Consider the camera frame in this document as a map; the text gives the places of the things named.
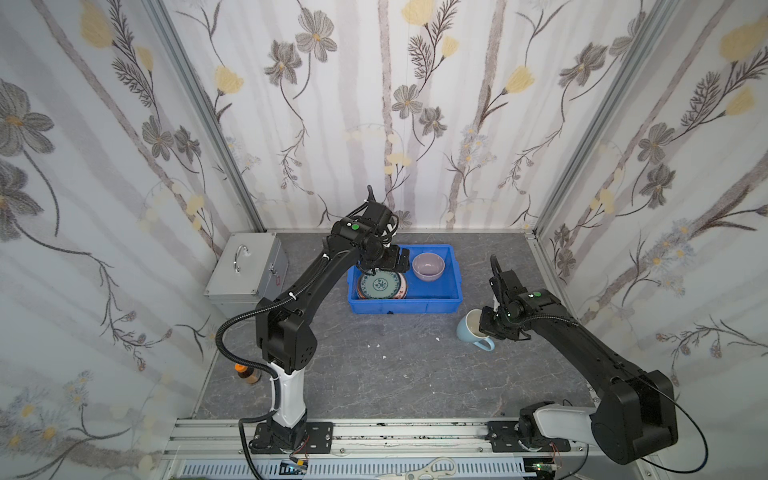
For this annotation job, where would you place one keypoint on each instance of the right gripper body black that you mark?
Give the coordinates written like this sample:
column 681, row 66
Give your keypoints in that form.
column 498, row 318

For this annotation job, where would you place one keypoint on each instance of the light blue mug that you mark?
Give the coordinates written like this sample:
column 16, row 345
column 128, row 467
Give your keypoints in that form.
column 468, row 331

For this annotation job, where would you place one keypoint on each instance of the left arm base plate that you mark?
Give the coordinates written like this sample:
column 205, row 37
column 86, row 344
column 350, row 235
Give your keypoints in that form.
column 304, row 438

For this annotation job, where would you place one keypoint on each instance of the purple bowl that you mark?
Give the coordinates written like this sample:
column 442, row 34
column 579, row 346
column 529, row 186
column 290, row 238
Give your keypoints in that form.
column 428, row 266

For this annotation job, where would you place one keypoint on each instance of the aluminium rail frame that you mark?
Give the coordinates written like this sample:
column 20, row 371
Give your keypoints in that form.
column 364, row 449

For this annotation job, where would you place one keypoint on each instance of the small bottle orange cap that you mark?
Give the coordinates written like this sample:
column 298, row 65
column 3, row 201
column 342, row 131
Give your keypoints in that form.
column 249, row 374

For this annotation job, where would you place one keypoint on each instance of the blue floral green plate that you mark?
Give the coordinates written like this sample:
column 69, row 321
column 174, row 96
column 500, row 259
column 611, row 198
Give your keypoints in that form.
column 383, row 285

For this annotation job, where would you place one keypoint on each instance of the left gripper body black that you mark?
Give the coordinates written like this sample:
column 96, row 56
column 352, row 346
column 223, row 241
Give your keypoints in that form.
column 372, row 258

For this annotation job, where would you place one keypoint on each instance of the grey metal first aid case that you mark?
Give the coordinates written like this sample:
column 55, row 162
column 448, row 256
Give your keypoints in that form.
column 252, row 267

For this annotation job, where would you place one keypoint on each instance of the white scissors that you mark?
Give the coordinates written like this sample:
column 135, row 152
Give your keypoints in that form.
column 439, row 468

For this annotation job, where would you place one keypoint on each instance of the blue plastic bin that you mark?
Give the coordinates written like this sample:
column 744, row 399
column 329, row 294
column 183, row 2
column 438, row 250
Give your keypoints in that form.
column 442, row 296

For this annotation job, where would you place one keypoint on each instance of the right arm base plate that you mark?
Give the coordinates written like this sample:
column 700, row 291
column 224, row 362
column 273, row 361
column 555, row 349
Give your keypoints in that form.
column 507, row 436

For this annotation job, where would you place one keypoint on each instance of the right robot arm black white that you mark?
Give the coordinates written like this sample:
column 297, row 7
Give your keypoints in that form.
column 636, row 414

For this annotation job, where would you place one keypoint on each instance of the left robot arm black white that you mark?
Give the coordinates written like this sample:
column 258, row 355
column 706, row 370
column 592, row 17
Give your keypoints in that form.
column 361, row 239

